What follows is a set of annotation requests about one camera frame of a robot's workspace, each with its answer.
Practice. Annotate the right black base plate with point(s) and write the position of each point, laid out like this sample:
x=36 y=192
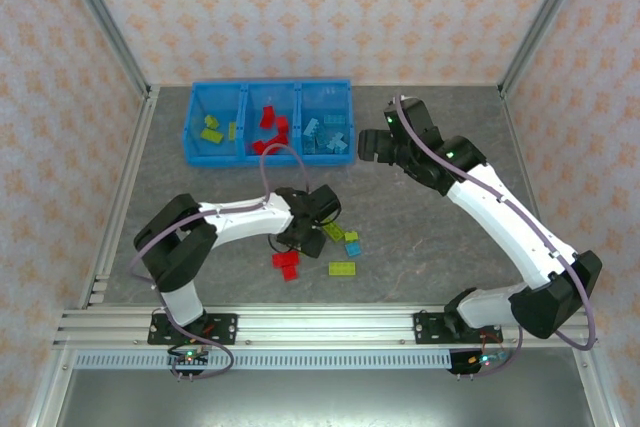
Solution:
x=430 y=329

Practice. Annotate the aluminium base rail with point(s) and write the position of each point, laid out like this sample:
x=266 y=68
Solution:
x=325 y=327

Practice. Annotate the right small circuit board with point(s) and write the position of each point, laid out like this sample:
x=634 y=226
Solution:
x=487 y=358

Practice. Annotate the green lego brick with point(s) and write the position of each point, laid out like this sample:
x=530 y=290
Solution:
x=212 y=135
x=343 y=268
x=232 y=131
x=210 y=121
x=352 y=236
x=332 y=232

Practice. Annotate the aluminium side rail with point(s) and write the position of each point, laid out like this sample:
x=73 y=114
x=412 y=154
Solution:
x=135 y=157
x=520 y=147

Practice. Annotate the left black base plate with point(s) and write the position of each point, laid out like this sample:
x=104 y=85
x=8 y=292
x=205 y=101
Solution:
x=222 y=327

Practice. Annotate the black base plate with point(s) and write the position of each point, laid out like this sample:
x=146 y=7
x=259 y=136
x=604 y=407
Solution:
x=222 y=327
x=430 y=329

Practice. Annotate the red lego brick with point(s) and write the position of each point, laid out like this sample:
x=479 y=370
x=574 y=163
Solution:
x=290 y=272
x=269 y=117
x=284 y=259
x=280 y=139
x=282 y=124
x=261 y=146

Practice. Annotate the grey metal panel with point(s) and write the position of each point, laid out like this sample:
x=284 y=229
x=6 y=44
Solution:
x=325 y=397

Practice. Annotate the small circuit board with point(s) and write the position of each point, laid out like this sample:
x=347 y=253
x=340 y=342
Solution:
x=189 y=357
x=487 y=358

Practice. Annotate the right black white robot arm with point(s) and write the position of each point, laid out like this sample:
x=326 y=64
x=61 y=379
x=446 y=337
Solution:
x=500 y=217

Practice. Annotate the blue lego brick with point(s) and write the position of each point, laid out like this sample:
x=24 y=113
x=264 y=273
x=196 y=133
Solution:
x=334 y=120
x=311 y=127
x=324 y=139
x=354 y=249
x=337 y=148
x=340 y=138
x=310 y=145

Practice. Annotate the left small circuit board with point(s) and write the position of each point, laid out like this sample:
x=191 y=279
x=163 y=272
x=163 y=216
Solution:
x=189 y=357

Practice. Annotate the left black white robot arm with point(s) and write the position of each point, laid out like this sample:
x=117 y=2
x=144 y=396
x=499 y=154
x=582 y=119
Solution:
x=240 y=222

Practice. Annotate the aluminium corner strut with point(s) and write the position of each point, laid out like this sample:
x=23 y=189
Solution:
x=597 y=387
x=50 y=387

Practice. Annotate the aluminium frame post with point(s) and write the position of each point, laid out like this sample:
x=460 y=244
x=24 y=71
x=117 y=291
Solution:
x=100 y=17
x=547 y=17

